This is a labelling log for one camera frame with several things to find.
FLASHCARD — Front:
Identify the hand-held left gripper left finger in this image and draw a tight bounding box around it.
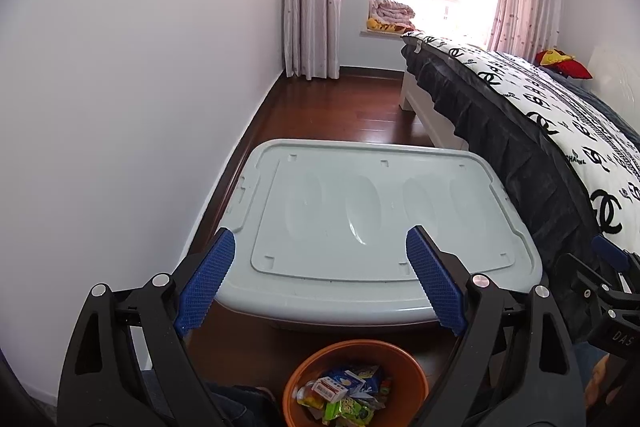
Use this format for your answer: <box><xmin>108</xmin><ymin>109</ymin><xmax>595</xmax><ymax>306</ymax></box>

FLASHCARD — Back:
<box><xmin>57</xmin><ymin>227</ymin><xmax>237</xmax><ymax>427</ymax></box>

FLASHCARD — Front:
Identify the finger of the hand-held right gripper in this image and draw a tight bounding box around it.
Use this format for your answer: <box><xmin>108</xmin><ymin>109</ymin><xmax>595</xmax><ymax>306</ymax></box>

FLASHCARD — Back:
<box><xmin>591</xmin><ymin>234</ymin><xmax>640</xmax><ymax>290</ymax></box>
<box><xmin>565</xmin><ymin>252</ymin><xmax>615</xmax><ymax>308</ymax></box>

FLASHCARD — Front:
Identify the person's right jeans leg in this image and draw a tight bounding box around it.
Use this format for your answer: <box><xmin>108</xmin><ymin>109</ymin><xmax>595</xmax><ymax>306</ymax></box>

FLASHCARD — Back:
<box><xmin>570</xmin><ymin>342</ymin><xmax>608</xmax><ymax>408</ymax></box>

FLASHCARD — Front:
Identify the folded pink blanket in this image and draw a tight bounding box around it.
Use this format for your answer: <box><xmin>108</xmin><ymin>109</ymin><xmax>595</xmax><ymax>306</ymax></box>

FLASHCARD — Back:
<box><xmin>370</xmin><ymin>0</ymin><xmax>417</xmax><ymax>24</ymax></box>

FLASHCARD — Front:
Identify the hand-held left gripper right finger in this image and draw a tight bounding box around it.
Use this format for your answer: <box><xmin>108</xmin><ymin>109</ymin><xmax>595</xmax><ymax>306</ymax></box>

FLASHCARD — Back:
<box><xmin>405</xmin><ymin>225</ymin><xmax>586</xmax><ymax>427</ymax></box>

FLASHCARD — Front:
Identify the grey plastic storage box lid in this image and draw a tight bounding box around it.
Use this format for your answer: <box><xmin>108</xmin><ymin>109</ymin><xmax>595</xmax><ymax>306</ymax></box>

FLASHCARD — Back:
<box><xmin>212</xmin><ymin>138</ymin><xmax>545</xmax><ymax>335</ymax></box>

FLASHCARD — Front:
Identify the orange plastic bin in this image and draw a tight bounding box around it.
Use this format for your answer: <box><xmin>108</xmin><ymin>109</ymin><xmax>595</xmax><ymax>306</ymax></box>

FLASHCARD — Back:
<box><xmin>281</xmin><ymin>339</ymin><xmax>429</xmax><ymax>427</ymax></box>

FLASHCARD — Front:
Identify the person's jeans leg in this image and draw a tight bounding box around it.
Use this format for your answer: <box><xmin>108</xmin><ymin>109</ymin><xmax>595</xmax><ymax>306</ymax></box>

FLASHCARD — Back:
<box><xmin>570</xmin><ymin>342</ymin><xmax>608</xmax><ymax>408</ymax></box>
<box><xmin>200</xmin><ymin>382</ymin><xmax>286</xmax><ymax>427</ymax></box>

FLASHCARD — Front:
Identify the red and yellow pillow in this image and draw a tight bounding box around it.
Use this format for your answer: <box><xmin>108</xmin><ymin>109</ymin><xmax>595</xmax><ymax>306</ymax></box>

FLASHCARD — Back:
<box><xmin>534</xmin><ymin>48</ymin><xmax>593</xmax><ymax>80</ymax></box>

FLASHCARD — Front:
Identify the white headboard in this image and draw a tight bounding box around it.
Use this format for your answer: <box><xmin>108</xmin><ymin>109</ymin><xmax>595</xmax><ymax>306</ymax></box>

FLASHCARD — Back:
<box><xmin>582</xmin><ymin>42</ymin><xmax>640</xmax><ymax>108</ymax></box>

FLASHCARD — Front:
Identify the green snack wrapper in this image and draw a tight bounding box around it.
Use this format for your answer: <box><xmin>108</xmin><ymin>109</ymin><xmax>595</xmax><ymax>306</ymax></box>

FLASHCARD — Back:
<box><xmin>322</xmin><ymin>399</ymin><xmax>376</xmax><ymax>425</ymax></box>

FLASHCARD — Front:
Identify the yellow and red plush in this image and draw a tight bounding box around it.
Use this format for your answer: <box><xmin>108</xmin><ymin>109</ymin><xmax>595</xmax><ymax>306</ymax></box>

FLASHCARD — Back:
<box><xmin>366</xmin><ymin>18</ymin><xmax>416</xmax><ymax>35</ymax></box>

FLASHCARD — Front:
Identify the white and blue drink carton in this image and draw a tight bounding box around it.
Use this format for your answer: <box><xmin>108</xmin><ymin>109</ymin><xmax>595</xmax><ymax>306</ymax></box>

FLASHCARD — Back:
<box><xmin>312</xmin><ymin>369</ymin><xmax>366</xmax><ymax>403</ymax></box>

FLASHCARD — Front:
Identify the black and white printed bedcover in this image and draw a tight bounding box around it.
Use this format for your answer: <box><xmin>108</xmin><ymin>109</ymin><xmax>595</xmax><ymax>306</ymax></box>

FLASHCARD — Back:
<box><xmin>401</xmin><ymin>29</ymin><xmax>640</xmax><ymax>253</ymax></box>

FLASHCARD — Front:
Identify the person's right hand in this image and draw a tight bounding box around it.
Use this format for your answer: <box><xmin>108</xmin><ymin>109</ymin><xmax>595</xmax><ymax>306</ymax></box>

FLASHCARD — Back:
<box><xmin>584</xmin><ymin>353</ymin><xmax>613</xmax><ymax>409</ymax></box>

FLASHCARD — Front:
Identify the person's left jeans leg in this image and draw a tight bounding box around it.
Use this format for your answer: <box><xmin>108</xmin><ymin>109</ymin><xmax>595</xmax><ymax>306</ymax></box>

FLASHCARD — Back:
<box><xmin>200</xmin><ymin>382</ymin><xmax>286</xmax><ymax>427</ymax></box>

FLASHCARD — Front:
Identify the white bed frame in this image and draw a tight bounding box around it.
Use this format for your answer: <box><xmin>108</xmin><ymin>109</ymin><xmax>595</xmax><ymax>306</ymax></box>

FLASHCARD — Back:
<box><xmin>399</xmin><ymin>69</ymin><xmax>471</xmax><ymax>152</ymax></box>

